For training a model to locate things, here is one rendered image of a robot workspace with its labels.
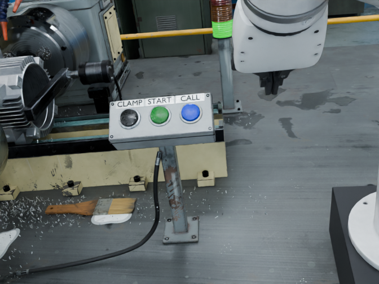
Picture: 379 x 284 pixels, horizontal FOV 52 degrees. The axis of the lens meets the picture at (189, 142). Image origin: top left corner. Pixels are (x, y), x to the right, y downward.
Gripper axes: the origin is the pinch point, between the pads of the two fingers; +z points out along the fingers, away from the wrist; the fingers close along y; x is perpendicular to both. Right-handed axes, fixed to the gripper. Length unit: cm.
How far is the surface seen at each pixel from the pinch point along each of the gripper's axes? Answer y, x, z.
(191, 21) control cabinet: 31, -220, 269
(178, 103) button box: 13.9, -2.0, 8.8
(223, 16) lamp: 5, -43, 41
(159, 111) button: 16.9, -0.4, 8.0
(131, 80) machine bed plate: 42, -52, 86
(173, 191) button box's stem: 16.9, 9.4, 21.4
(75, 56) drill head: 47, -36, 42
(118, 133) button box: 23.8, 2.5, 8.8
